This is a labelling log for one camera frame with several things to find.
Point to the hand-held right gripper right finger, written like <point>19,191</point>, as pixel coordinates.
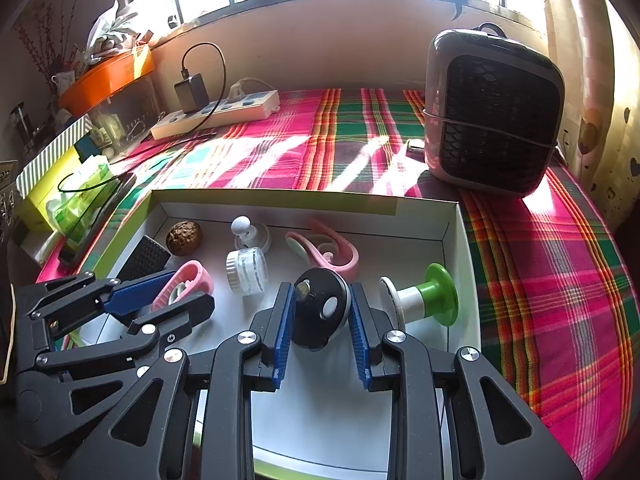
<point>359,335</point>

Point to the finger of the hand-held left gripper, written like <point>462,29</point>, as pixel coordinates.
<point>135,292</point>
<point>185,310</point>

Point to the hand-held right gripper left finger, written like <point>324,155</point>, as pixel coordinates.
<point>282,335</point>

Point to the black round disc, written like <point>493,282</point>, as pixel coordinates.
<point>312,320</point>

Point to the white and green spool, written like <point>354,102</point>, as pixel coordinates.
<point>420,300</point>

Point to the white cardboard box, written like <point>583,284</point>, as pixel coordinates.
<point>310,410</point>

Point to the white ball-head stand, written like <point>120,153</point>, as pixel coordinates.
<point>241,225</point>

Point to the black textured card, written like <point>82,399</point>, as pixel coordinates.
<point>145,260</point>

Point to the white round jar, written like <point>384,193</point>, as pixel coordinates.
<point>247,272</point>

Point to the walnut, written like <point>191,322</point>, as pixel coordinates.
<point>184,237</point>

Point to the pink and mint clip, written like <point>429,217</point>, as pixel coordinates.
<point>345,260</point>

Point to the black phone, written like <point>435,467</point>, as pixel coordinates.
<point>107,205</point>

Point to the green tissue pack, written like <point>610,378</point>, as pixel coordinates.
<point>75,205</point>

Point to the yellow-green box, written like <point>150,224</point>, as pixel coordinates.
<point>37,195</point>

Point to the teal small box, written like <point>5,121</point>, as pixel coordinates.
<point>86,144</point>

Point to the yellow striped box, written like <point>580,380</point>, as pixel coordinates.
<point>50,155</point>

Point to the clear plastic container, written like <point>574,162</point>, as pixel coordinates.
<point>130,115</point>

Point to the small dark object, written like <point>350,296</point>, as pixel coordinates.
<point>415,147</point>

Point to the white power strip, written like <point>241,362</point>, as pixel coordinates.
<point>240,112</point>

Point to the black charger adapter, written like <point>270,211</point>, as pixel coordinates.
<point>192,92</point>

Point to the orange plastic tray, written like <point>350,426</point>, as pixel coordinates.
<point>110,75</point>

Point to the patterned white cup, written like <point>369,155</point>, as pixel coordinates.
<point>62,81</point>

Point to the grey portable heater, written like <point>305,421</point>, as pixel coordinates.
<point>500,120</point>

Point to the crumpled plastic bag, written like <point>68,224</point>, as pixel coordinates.
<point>110,27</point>

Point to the heart print curtain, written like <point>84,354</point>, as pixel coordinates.
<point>615,160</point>

